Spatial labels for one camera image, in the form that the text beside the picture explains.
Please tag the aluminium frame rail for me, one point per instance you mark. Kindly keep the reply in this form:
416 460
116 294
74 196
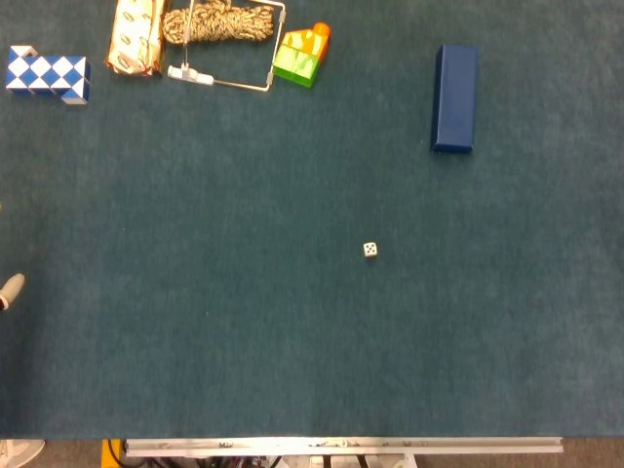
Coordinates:
341 445

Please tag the white fan base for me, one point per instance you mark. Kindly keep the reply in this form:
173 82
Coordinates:
19 452

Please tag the white die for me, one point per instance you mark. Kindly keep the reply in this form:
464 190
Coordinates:
370 249

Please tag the blue white snake puzzle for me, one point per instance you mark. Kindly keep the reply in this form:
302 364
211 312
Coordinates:
49 75

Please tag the green orange toy block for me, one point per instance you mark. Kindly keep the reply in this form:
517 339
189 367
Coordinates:
302 56

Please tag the cream patterned wrapped package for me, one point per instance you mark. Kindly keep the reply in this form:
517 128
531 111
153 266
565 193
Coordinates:
135 39

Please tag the yellow base plate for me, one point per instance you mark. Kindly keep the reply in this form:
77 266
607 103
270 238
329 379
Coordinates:
108 453

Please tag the dark blue rectangular box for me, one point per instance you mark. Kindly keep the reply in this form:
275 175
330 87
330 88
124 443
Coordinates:
454 97

